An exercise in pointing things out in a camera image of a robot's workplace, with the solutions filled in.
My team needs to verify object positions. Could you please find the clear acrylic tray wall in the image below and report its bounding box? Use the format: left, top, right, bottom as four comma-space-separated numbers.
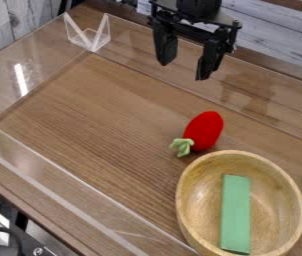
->
0, 7, 302, 256

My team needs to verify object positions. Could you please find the brown wooden bowl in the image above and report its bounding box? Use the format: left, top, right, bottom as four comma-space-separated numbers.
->
175, 150, 302, 256

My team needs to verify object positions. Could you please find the black cable lower left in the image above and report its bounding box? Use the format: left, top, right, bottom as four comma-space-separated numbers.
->
0, 226, 25, 256

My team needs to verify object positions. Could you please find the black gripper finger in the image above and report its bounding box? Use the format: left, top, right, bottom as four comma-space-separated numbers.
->
152, 20, 177, 66
195, 37, 225, 80

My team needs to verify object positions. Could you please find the green rectangular block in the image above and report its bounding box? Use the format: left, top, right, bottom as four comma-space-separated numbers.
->
220, 175, 251, 255

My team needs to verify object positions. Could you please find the clear acrylic corner bracket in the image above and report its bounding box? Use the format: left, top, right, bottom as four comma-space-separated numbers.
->
62, 13, 111, 52

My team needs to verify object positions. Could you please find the red plush strawberry toy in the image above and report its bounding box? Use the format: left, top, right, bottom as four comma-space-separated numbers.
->
169, 111, 224, 157

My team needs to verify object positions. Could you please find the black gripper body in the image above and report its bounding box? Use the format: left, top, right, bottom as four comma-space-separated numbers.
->
149, 0, 241, 53

